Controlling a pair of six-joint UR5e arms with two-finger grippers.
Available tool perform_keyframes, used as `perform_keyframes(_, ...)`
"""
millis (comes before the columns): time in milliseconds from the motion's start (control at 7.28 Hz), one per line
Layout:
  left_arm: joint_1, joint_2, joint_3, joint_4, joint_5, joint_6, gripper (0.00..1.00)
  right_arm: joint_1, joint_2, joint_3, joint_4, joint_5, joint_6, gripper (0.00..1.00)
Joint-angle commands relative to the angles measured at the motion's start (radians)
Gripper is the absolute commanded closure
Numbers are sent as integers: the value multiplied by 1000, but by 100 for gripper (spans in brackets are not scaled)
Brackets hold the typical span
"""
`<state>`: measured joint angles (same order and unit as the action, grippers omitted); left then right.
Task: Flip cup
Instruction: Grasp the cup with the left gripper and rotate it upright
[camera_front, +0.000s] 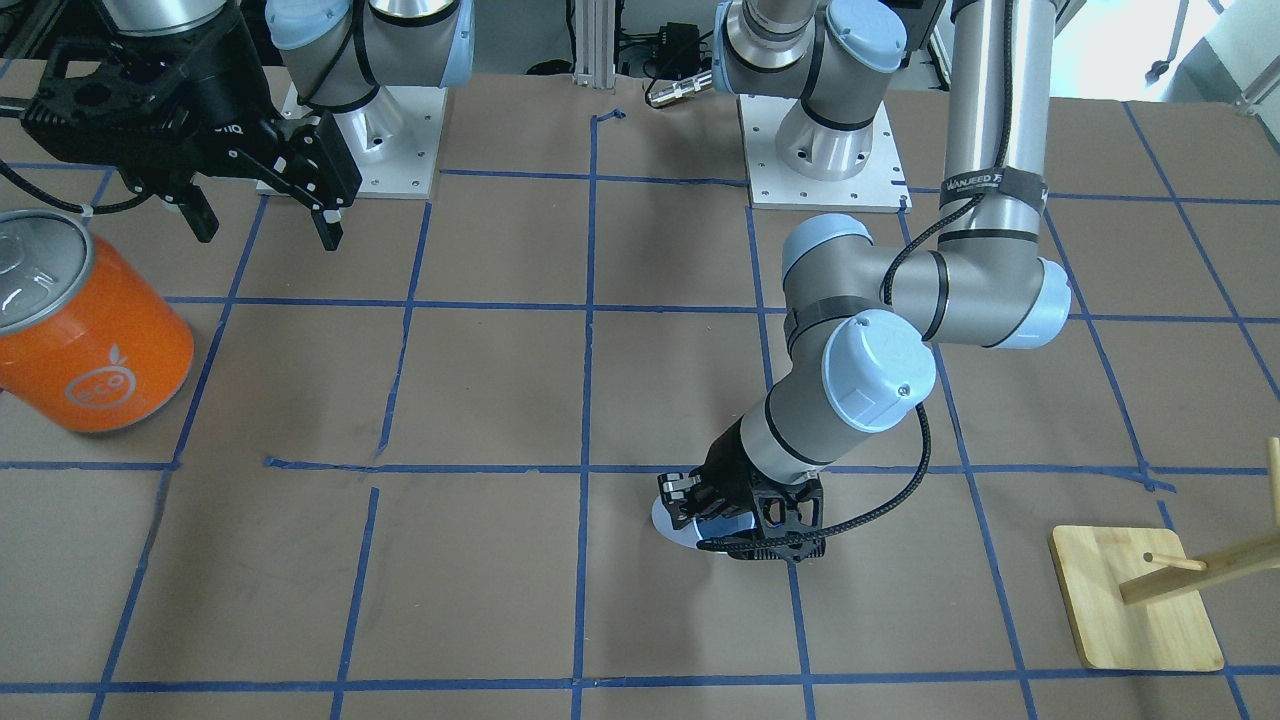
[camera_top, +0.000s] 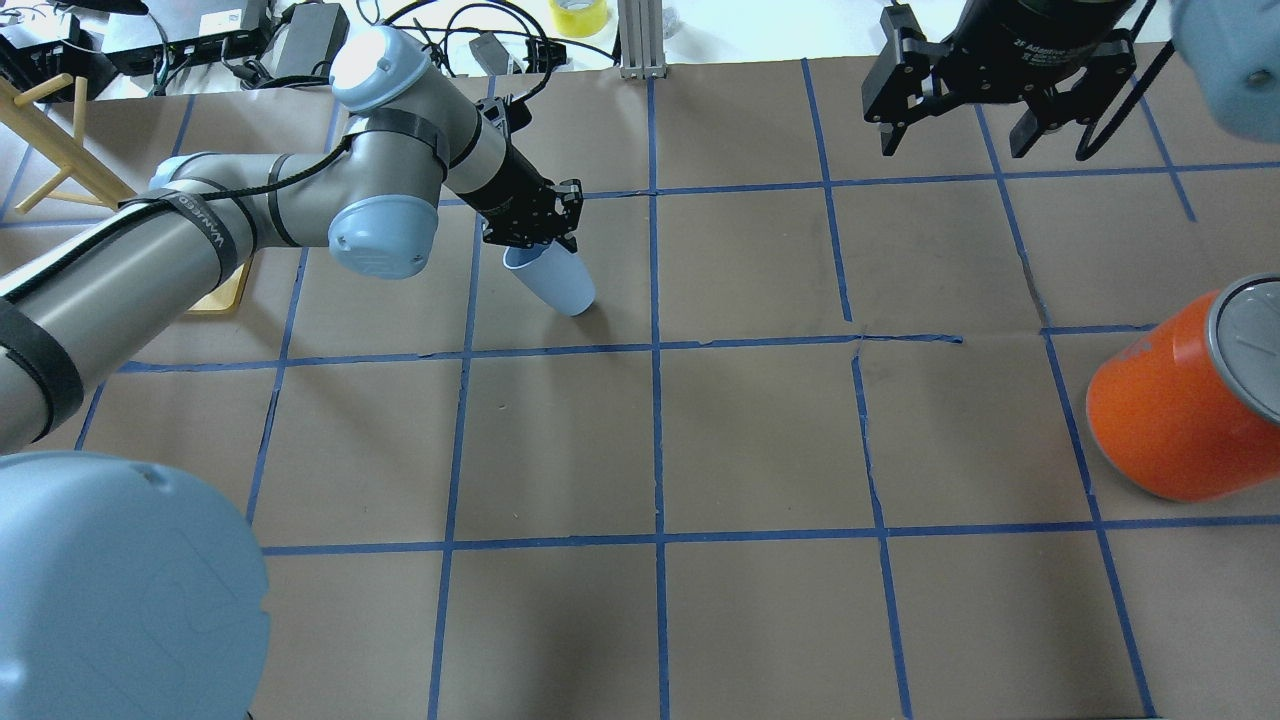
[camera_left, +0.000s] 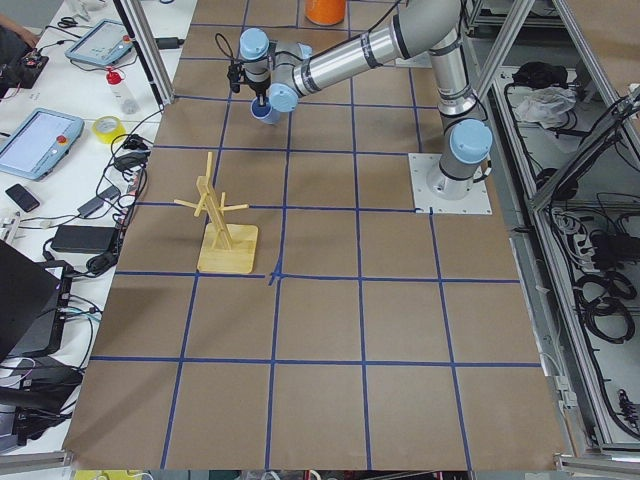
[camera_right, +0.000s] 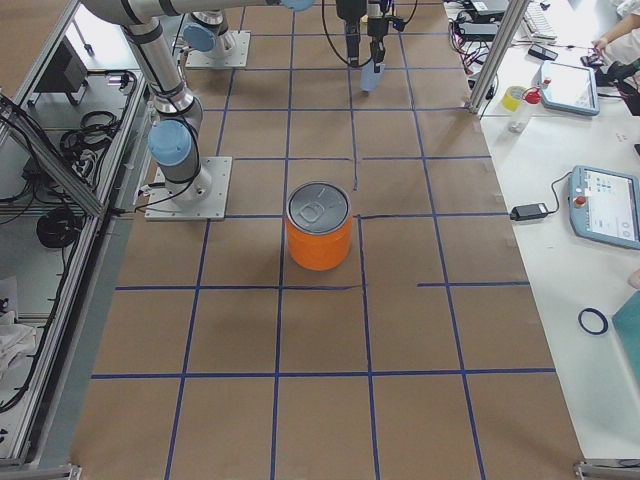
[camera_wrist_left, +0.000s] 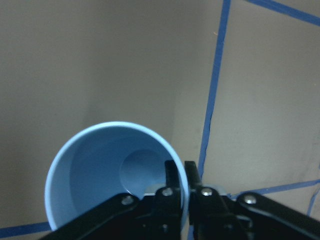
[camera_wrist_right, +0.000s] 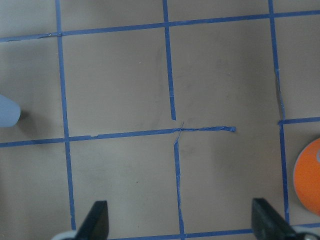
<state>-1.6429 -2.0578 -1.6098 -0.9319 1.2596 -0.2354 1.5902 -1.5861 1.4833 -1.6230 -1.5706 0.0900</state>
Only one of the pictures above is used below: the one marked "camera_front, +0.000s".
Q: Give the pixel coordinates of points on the white plastic cup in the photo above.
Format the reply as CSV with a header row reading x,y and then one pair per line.
x,y
699,528

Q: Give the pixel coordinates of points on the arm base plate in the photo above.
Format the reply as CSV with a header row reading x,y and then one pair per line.
x,y
796,163
394,137

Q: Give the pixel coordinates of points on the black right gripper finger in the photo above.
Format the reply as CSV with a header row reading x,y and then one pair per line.
x,y
328,227
196,210

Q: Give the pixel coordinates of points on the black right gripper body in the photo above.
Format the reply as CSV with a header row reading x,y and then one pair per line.
x,y
215,103

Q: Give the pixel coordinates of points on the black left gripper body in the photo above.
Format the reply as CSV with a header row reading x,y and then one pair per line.
x,y
727,462

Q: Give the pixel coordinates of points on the orange can with silver lid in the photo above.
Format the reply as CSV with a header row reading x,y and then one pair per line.
x,y
85,340

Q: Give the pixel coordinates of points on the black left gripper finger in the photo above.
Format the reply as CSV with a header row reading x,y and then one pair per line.
x,y
678,498

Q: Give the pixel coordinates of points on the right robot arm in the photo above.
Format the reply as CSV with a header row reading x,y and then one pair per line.
x,y
330,45

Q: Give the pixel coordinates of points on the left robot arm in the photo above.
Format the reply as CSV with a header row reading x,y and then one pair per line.
x,y
860,317

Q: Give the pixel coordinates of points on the silver metal connector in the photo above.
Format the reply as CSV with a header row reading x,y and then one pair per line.
x,y
679,91

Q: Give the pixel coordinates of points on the wooden cup rack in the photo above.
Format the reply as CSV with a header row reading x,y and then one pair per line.
x,y
1132,594

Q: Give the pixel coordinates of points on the aluminium frame post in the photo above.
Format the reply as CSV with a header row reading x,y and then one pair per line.
x,y
594,42

